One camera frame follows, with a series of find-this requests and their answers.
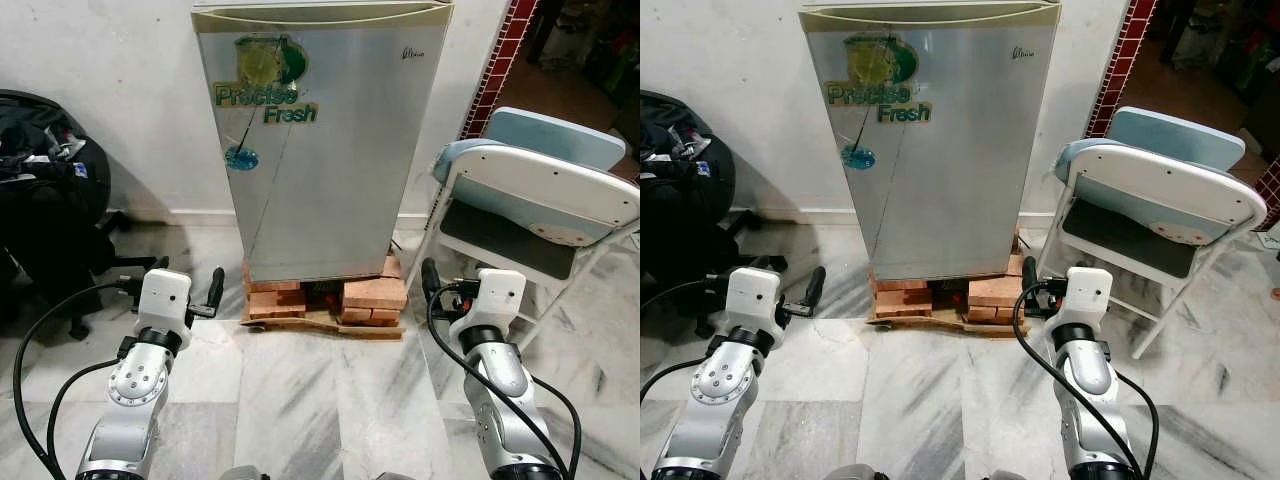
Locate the silver single-door fridge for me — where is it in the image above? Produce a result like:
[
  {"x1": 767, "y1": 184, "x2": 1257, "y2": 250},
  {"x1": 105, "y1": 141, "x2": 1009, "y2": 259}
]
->
[
  {"x1": 192, "y1": 0, "x2": 455, "y2": 285},
  {"x1": 799, "y1": 0, "x2": 1062, "y2": 283}
]

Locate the brown wooden board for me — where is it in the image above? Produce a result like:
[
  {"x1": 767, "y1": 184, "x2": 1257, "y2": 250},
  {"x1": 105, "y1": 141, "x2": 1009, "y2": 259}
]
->
[
  {"x1": 240, "y1": 308, "x2": 406, "y2": 343},
  {"x1": 866, "y1": 306, "x2": 1021, "y2": 339}
]

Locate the black office chair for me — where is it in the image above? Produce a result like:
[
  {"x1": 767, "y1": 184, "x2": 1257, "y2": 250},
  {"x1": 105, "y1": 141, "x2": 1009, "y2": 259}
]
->
[
  {"x1": 0, "y1": 90, "x2": 131, "y2": 341},
  {"x1": 640, "y1": 90, "x2": 761, "y2": 336}
]

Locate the white blue folding chair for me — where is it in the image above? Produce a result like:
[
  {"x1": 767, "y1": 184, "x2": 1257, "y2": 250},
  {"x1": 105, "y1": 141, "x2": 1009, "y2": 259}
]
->
[
  {"x1": 1035, "y1": 106, "x2": 1269, "y2": 361},
  {"x1": 418, "y1": 107, "x2": 641, "y2": 353}
]

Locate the green Precise Fresh sticker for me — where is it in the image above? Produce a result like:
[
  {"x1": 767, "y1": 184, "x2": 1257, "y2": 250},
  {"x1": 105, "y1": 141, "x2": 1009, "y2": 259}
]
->
[
  {"x1": 826, "y1": 33, "x2": 933, "y2": 171},
  {"x1": 214, "y1": 33, "x2": 320, "y2": 173}
]

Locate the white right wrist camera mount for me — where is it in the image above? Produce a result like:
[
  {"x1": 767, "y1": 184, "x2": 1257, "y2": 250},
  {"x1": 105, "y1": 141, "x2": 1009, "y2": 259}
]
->
[
  {"x1": 450, "y1": 268, "x2": 528, "y2": 346},
  {"x1": 1045, "y1": 267, "x2": 1113, "y2": 341}
]

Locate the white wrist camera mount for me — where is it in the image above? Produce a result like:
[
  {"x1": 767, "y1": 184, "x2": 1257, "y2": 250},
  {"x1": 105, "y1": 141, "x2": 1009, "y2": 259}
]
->
[
  {"x1": 725, "y1": 268, "x2": 782, "y2": 347},
  {"x1": 1045, "y1": 267, "x2": 1113, "y2": 341},
  {"x1": 135, "y1": 268, "x2": 193, "y2": 351},
  {"x1": 450, "y1": 268, "x2": 528, "y2": 346}
]

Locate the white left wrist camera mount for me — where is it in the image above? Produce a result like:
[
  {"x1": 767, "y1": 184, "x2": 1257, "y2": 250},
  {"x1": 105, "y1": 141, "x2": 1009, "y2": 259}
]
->
[
  {"x1": 725, "y1": 268, "x2": 782, "y2": 347},
  {"x1": 135, "y1": 268, "x2": 193, "y2": 351}
]

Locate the long black left arm cable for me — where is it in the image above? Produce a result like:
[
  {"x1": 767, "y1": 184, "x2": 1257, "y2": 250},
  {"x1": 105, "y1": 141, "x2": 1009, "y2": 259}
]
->
[
  {"x1": 640, "y1": 280, "x2": 711, "y2": 313},
  {"x1": 12, "y1": 282, "x2": 136, "y2": 479}
]

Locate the short black left arm cable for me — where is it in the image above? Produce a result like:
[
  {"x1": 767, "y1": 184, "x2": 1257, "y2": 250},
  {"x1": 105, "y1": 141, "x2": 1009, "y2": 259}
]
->
[
  {"x1": 640, "y1": 358, "x2": 713, "y2": 403},
  {"x1": 47, "y1": 358, "x2": 123, "y2": 480}
]

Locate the short black arm cable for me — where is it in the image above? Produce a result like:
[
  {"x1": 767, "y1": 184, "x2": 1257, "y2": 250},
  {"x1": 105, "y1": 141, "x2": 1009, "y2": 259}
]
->
[
  {"x1": 640, "y1": 358, "x2": 713, "y2": 403},
  {"x1": 47, "y1": 358, "x2": 123, "y2": 480},
  {"x1": 1113, "y1": 370, "x2": 1161, "y2": 480},
  {"x1": 526, "y1": 372, "x2": 584, "y2": 479}
]

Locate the short black right arm cable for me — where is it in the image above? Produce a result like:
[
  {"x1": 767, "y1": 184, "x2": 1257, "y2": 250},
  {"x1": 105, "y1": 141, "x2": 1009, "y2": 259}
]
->
[
  {"x1": 1113, "y1": 370, "x2": 1161, "y2": 480},
  {"x1": 526, "y1": 372, "x2": 584, "y2": 479}
]

